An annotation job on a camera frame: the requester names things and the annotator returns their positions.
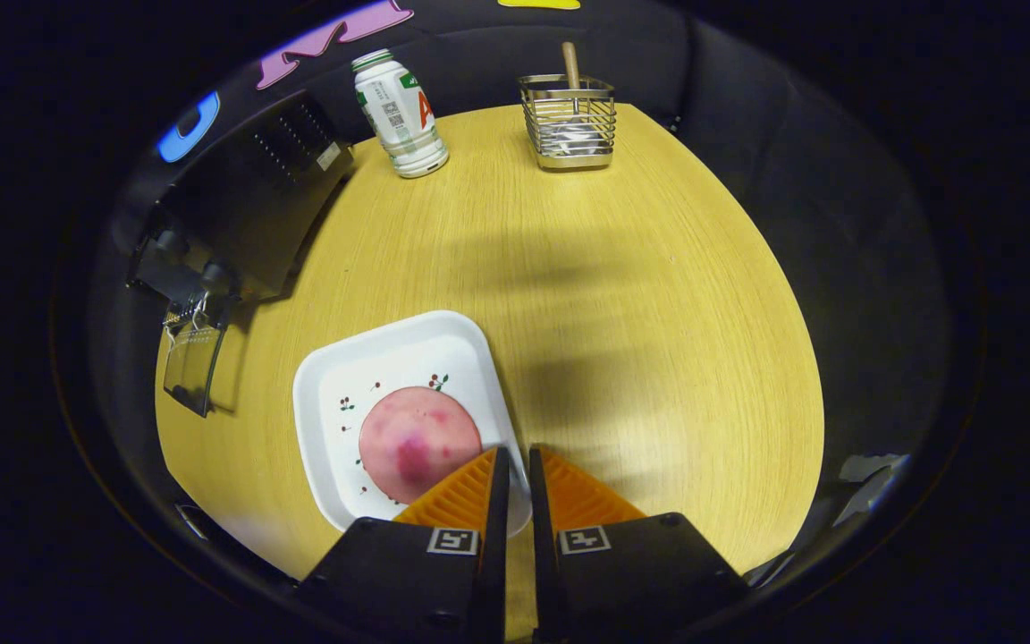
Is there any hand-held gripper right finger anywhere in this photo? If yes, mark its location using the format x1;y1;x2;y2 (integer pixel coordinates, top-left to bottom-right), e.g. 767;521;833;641
528;445;753;644

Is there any pink round cake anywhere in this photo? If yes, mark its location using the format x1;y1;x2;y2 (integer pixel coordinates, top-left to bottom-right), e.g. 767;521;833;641
358;386;484;504

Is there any white square plate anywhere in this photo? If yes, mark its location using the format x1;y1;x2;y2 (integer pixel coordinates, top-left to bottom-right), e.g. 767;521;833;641
292;309;532;538

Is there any pale grey floor scrap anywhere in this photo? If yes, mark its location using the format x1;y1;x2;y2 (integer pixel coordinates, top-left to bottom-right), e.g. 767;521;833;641
837;453;911;529

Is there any white bottle with green label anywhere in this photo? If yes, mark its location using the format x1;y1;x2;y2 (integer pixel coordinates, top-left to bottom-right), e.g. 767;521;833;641
351;48;450;180

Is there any metal wire utensil holder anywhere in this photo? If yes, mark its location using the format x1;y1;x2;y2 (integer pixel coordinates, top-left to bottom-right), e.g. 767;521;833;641
518;73;617;172

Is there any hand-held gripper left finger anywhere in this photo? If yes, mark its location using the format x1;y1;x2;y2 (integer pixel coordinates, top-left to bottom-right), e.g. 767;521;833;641
296;445;512;644

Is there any black toaster oven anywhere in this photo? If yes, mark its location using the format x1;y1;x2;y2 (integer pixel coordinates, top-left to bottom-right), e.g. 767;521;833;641
126;89;357;419

